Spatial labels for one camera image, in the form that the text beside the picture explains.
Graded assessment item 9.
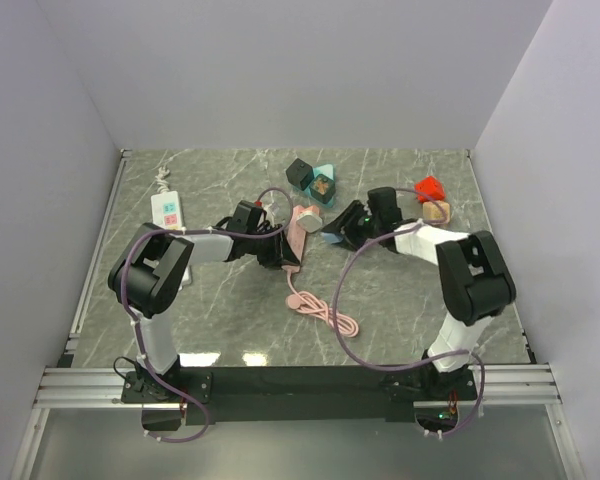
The pink coiled cable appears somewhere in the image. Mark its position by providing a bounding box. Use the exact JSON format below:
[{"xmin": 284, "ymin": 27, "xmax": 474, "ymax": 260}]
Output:
[{"xmin": 284, "ymin": 271, "xmax": 360, "ymax": 337}]

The white plug adapter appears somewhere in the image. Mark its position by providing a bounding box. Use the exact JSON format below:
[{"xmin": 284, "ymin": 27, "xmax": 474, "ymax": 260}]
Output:
[{"xmin": 296, "ymin": 209, "xmax": 323, "ymax": 233}]

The white power strip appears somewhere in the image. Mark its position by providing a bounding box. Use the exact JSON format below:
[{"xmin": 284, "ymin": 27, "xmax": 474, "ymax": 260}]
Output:
[{"xmin": 150, "ymin": 192, "xmax": 194, "ymax": 286}]

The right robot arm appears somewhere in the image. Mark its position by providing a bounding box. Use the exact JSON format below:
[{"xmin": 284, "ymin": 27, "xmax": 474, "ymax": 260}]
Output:
[{"xmin": 321, "ymin": 187, "xmax": 516, "ymax": 399}]

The dark green cube adapter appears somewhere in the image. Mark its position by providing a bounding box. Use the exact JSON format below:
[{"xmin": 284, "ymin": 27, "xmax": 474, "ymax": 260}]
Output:
[{"xmin": 309, "ymin": 174, "xmax": 336, "ymax": 204}]

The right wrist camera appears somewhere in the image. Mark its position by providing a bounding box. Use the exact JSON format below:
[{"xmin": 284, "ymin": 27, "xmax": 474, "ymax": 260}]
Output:
[{"xmin": 367, "ymin": 187, "xmax": 402, "ymax": 223}]

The aluminium rail frame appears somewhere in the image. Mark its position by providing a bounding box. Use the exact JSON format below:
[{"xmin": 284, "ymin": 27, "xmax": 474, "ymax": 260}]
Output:
[{"xmin": 33, "ymin": 149, "xmax": 560, "ymax": 416}]

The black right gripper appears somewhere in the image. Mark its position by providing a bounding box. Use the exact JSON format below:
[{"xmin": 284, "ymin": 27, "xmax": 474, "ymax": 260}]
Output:
[{"xmin": 323, "ymin": 199, "xmax": 383, "ymax": 252}]

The black cube socket adapter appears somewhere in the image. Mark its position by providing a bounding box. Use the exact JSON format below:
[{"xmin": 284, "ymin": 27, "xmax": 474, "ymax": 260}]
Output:
[{"xmin": 285, "ymin": 158, "xmax": 314, "ymax": 191}]

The pink power strip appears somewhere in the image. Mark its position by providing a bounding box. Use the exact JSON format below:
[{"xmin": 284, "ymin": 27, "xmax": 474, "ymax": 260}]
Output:
[{"xmin": 286, "ymin": 205, "xmax": 323, "ymax": 261}]

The beige cube socket adapter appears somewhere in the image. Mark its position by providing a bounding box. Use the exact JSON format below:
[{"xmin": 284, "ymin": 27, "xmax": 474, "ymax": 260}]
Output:
[{"xmin": 422, "ymin": 201, "xmax": 451, "ymax": 225}]

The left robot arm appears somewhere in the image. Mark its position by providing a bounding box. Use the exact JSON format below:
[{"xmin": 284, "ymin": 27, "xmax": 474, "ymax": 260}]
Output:
[{"xmin": 108, "ymin": 218, "xmax": 301, "ymax": 402}]

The red cube socket adapter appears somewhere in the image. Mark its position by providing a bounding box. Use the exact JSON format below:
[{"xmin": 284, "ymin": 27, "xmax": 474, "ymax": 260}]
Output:
[{"xmin": 414, "ymin": 176, "xmax": 446, "ymax": 203}]

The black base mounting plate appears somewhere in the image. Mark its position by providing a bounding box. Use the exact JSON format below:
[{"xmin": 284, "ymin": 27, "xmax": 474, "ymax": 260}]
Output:
[{"xmin": 121, "ymin": 366, "xmax": 478, "ymax": 431}]

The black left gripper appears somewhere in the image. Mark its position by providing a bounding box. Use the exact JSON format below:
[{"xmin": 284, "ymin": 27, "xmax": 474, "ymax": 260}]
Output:
[{"xmin": 246, "ymin": 224, "xmax": 299, "ymax": 269}]

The white power strip cable plug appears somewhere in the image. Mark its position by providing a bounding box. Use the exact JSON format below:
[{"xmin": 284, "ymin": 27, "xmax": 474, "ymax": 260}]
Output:
[{"xmin": 154, "ymin": 166, "xmax": 171, "ymax": 194}]

